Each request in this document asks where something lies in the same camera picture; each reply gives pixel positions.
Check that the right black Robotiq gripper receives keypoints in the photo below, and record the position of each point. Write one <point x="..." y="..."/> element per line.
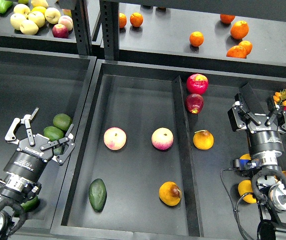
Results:
<point x="263" y="131"/>

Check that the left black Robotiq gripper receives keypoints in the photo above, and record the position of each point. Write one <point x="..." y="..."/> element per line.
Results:
<point x="29" y="161"/>

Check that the dark green avocado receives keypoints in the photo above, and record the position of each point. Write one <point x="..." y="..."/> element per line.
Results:
<point x="97" y="194"/>

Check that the yellow pear with brown end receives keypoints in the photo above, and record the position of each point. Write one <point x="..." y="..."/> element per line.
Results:
<point x="170" y="193"/>

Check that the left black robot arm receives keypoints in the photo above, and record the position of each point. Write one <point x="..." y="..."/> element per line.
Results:
<point x="21" y="186"/>

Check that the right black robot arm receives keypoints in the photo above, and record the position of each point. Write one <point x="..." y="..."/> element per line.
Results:
<point x="266" y="179"/>

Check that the green avocado under arm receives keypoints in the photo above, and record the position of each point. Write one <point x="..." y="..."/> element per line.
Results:
<point x="31" y="204"/>

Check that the green avocado middle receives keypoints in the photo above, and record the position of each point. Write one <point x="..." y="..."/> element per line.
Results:
<point x="53" y="133"/>

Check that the green avocado lower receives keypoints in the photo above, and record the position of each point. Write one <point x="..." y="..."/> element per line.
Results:
<point x="58" y="150"/>

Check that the green avocado top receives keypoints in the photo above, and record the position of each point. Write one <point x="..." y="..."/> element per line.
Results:
<point x="62" y="121"/>

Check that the yellow pear right back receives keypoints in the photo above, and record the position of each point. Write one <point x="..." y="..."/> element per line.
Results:
<point x="245" y="157"/>

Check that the yellow pear with stem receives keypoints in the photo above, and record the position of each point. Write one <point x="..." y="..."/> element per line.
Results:
<point x="203" y="139"/>

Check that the yellow pear right front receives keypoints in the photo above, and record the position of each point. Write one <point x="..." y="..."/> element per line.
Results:
<point x="246" y="187"/>

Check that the dark red apple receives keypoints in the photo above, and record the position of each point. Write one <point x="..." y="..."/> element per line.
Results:
<point x="194" y="103"/>

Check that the orange front right shelf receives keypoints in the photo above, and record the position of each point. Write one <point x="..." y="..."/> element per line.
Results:
<point x="237" y="51"/>

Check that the black left tray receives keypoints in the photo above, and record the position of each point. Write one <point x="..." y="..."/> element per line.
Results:
<point x="50" y="83"/>

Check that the black tray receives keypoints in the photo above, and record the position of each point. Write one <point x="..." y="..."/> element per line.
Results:
<point x="50" y="83"/>
<point x="140" y="98"/>

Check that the bright red apple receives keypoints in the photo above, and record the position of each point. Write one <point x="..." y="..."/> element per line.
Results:
<point x="197" y="84"/>

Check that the pink yellow apple left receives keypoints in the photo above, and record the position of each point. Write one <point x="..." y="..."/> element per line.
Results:
<point x="114" y="138"/>

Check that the pink yellow apple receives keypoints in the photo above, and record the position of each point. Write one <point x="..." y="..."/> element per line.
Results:
<point x="162" y="138"/>
<point x="114" y="138"/>

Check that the large orange shelf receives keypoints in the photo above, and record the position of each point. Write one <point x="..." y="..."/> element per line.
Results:
<point x="239" y="30"/>

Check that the pink yellow apple right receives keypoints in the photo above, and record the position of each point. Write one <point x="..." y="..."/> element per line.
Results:
<point x="162" y="138"/>

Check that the orange middle shelf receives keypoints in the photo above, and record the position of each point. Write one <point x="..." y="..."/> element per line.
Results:
<point x="196" y="38"/>

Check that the orange top shelf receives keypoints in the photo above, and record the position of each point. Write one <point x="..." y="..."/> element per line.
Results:
<point x="226" y="18"/>

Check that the black centre tray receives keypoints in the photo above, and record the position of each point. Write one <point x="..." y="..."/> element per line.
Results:
<point x="140" y="98"/>

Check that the red apple on shelf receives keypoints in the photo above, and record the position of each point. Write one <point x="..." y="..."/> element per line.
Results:
<point x="60" y="31"/>

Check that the pale peach on shelf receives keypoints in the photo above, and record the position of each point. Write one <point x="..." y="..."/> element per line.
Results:
<point x="66" y="21"/>

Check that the green bell pepper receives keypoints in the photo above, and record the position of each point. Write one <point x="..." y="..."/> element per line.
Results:
<point x="5" y="5"/>

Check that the black shelf post left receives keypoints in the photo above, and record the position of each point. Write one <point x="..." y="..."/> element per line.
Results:
<point x="82" y="28"/>

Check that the black shelf post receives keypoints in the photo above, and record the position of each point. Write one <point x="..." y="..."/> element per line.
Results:
<point x="82" y="28"/>
<point x="109" y="17"/>

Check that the black shelf post right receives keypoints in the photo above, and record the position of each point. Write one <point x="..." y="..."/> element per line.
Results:
<point x="109" y="17"/>

